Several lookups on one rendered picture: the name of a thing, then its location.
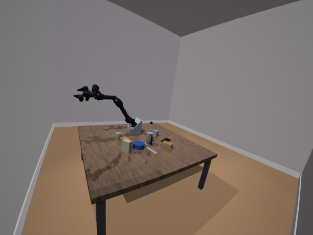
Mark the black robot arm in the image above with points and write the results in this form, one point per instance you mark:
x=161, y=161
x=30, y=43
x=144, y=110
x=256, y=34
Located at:
x=97, y=95

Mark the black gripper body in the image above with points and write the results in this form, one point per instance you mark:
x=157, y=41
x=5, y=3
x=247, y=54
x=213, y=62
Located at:
x=85, y=93

